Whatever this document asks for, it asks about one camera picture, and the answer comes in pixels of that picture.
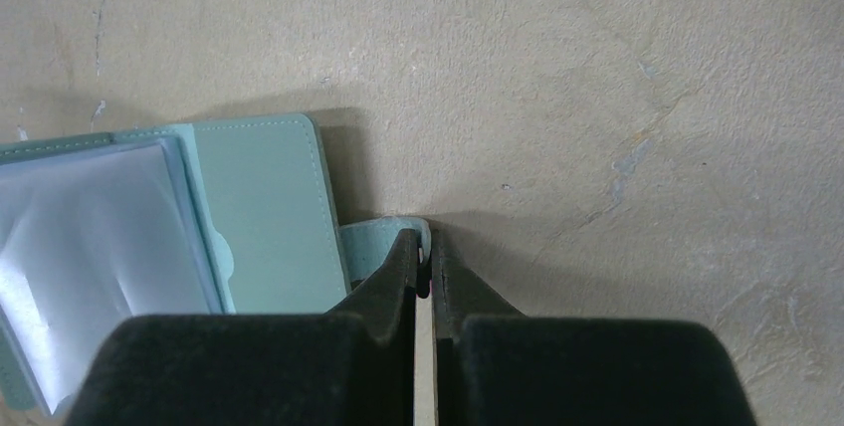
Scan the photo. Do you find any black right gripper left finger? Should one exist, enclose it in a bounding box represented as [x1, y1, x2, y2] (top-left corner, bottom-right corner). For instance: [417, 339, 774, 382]
[66, 229, 419, 425]

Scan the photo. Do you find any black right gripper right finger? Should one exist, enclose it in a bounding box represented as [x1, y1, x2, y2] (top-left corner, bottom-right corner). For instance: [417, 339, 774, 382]
[429, 230, 755, 425]

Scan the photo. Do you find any green card holder wallet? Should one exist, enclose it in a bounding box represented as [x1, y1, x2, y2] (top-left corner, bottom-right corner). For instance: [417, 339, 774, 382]
[1, 113, 431, 416]

